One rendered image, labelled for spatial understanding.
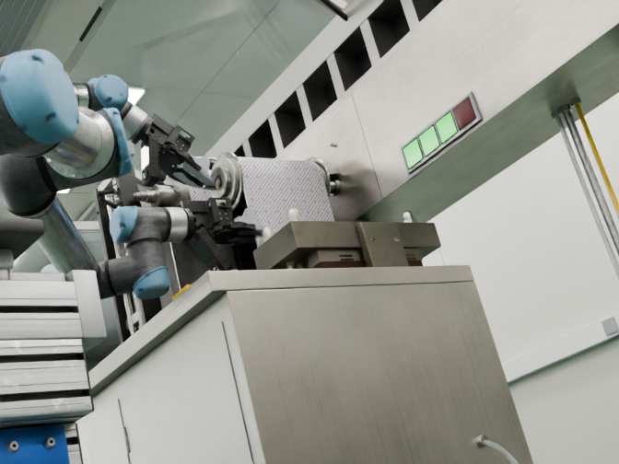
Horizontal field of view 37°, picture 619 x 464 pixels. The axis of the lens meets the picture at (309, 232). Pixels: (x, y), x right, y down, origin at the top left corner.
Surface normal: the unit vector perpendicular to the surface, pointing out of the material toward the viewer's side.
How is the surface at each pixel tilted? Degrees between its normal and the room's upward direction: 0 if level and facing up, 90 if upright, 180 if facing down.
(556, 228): 90
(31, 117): 145
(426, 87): 90
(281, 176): 90
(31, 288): 90
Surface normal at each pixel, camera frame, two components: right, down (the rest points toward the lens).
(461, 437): 0.53, -0.41
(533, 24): -0.81, 0.00
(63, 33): 0.24, 0.91
